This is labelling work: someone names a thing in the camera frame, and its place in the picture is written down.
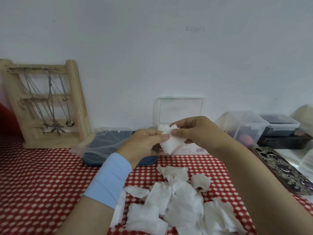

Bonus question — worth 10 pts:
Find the person's right hand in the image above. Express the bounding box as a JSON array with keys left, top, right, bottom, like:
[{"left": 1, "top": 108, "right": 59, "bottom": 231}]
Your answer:
[{"left": 170, "top": 116, "right": 235, "bottom": 158}]

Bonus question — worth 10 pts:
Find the person's left hand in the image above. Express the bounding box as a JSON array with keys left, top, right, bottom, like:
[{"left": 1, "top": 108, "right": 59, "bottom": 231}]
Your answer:
[{"left": 116, "top": 129, "right": 171, "bottom": 169}]

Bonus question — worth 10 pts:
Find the white cloth square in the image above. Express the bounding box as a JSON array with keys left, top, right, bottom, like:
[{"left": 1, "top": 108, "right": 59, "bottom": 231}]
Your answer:
[{"left": 157, "top": 123, "right": 186, "bottom": 155}]

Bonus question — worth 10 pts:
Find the clear cotton pad box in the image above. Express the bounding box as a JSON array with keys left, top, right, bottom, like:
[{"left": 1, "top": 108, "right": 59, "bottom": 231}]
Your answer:
[{"left": 153, "top": 96, "right": 208, "bottom": 156}]

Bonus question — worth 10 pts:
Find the clear plastic bag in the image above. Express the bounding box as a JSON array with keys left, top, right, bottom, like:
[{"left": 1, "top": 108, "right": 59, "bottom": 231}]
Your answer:
[{"left": 69, "top": 126, "right": 134, "bottom": 164}]

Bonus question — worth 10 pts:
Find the pile of white cotton pads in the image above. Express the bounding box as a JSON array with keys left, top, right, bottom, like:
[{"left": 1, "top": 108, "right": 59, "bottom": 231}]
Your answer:
[{"left": 110, "top": 165, "right": 247, "bottom": 235}]

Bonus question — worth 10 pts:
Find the person's left forearm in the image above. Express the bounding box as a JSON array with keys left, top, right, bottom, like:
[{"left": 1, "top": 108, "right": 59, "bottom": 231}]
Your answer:
[{"left": 55, "top": 196, "right": 115, "bottom": 235}]

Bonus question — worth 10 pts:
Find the person's right forearm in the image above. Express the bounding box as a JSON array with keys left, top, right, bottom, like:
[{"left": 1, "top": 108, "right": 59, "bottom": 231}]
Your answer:
[{"left": 215, "top": 139, "right": 313, "bottom": 235}]

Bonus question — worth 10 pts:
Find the black tray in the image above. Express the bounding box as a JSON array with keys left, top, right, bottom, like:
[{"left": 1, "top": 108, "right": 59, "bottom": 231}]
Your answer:
[{"left": 257, "top": 133, "right": 313, "bottom": 149}]

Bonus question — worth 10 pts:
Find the dark blue pouch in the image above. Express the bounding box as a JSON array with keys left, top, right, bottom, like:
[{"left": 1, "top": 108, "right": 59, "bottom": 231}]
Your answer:
[{"left": 82, "top": 131, "right": 159, "bottom": 167}]

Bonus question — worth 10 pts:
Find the pink makeup sponge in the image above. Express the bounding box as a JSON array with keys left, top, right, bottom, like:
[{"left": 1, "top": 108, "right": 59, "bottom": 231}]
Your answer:
[{"left": 238, "top": 135, "right": 254, "bottom": 147}]

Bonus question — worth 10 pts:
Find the clear lidded plastic container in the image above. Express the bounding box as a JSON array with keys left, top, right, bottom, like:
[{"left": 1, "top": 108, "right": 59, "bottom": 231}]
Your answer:
[{"left": 215, "top": 111, "right": 269, "bottom": 148}]

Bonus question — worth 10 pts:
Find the light blue wristband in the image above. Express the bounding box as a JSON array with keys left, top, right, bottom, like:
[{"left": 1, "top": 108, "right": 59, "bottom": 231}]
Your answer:
[{"left": 83, "top": 153, "right": 133, "bottom": 210}]

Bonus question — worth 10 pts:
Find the clear container with black contents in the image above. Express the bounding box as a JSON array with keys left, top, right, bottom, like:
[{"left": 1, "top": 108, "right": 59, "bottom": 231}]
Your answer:
[{"left": 259, "top": 114, "right": 300, "bottom": 137}]

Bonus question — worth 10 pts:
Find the wooden jewelry stand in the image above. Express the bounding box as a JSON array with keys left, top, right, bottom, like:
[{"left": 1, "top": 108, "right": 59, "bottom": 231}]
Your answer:
[{"left": 0, "top": 59, "right": 92, "bottom": 149}]

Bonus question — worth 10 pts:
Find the phone with patterned case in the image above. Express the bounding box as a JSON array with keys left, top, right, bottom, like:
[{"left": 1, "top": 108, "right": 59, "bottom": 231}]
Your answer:
[{"left": 250, "top": 146, "right": 313, "bottom": 196}]

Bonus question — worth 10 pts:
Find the beige plastic tub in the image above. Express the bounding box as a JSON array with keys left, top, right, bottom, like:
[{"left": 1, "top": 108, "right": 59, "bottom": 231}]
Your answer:
[{"left": 291, "top": 104, "right": 313, "bottom": 130}]

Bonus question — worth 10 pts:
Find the clear plastic water bottle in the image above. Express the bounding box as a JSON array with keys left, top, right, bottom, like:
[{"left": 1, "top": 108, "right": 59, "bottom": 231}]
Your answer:
[{"left": 302, "top": 144, "right": 313, "bottom": 174}]

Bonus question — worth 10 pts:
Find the red checkered tablecloth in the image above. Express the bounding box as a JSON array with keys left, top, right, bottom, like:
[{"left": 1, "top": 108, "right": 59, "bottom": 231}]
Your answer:
[{"left": 0, "top": 135, "right": 313, "bottom": 235}]

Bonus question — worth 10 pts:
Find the red framed mirror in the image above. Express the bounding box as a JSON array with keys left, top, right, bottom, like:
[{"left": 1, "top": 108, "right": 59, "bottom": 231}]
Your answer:
[{"left": 0, "top": 102, "right": 24, "bottom": 137}]

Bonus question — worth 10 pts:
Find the ring pendant necklace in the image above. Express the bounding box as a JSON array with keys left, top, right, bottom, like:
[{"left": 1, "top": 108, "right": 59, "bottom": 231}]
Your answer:
[{"left": 58, "top": 73, "right": 75, "bottom": 127}]

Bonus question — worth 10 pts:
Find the leaf pendant necklace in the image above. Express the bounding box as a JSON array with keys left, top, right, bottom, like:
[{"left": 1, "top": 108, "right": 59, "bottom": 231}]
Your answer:
[{"left": 46, "top": 70, "right": 66, "bottom": 137}]

